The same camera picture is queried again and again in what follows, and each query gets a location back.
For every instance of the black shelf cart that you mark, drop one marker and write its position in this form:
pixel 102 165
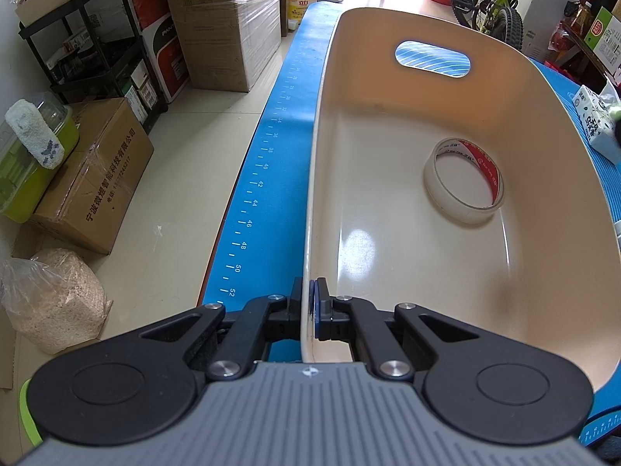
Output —
pixel 36 54

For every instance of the white fluffy towel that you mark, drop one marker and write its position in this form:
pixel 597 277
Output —
pixel 36 133

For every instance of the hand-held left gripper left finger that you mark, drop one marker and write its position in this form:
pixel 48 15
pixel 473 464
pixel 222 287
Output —
pixel 296 311

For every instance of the amber drink bottle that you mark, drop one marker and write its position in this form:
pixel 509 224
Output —
pixel 581 17

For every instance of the green children's bicycle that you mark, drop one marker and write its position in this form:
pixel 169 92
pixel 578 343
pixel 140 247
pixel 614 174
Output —
pixel 507 24

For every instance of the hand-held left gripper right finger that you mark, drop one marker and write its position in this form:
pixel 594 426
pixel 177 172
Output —
pixel 318 311

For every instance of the white tissue pack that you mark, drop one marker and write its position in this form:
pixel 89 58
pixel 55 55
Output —
pixel 594 121

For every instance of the yellow detergent bottle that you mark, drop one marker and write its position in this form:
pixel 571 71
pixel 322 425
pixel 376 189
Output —
pixel 301 5

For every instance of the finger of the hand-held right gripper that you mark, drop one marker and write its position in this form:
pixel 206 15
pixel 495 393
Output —
pixel 617 134

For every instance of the blue striped desk mat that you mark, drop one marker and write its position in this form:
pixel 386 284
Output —
pixel 281 155

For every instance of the green and white carton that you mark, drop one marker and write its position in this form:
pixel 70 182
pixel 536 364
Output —
pixel 604 39

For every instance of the cardboard box with red print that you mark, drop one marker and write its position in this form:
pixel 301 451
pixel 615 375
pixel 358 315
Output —
pixel 102 165

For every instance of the green container with clear lid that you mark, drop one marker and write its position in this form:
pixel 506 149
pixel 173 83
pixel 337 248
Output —
pixel 29 179

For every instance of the white appliance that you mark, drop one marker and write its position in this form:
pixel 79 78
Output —
pixel 548 5

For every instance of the white and red appliance box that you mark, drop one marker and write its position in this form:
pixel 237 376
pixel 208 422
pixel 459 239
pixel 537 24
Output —
pixel 167 63

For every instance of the cream plastic basket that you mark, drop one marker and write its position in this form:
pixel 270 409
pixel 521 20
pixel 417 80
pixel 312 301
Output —
pixel 412 276

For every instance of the plastic wrapped cardboard box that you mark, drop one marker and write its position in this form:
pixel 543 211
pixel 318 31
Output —
pixel 228 48

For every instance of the clear bag of grain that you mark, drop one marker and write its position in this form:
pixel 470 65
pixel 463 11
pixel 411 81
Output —
pixel 58 301

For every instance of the clear tape roll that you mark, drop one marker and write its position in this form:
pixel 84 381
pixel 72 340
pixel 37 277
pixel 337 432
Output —
pixel 436 190

